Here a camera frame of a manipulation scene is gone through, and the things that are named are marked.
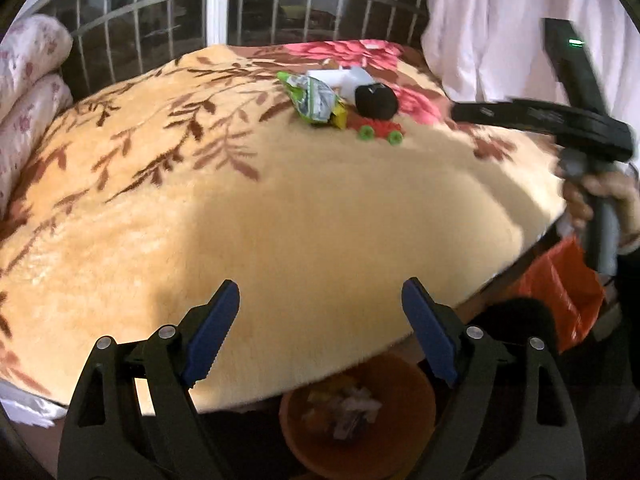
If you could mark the white curtain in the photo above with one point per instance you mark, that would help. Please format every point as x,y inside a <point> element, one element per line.
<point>492,50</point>

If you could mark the pink floral folded quilt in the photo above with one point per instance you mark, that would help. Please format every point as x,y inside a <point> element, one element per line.
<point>32,91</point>

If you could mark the orange plastic trash bin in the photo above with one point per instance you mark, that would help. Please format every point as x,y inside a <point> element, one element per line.
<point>369,422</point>

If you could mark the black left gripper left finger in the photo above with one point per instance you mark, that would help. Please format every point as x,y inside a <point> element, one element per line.
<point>132,416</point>

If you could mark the white window grille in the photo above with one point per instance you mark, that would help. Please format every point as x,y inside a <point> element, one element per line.
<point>115,40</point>

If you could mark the red toy car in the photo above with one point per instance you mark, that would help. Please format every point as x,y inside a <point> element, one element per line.
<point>369,129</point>

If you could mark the black rolled sock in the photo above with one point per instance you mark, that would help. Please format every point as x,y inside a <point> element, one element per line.
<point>376,101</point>

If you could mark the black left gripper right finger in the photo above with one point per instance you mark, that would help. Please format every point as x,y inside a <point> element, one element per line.
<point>507,413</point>

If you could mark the green snack wrapper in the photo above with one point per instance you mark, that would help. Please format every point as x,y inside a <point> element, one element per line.
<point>314,100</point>

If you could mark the person's right hand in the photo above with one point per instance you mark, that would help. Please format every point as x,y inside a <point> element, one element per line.
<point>621,188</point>

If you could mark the floral beige fleece blanket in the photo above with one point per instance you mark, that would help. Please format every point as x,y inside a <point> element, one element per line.
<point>143,198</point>

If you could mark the red plastic bag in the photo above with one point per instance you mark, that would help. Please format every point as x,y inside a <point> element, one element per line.
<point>572,292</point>

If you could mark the white paper piece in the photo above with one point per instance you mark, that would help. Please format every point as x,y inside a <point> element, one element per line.
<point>344,81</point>

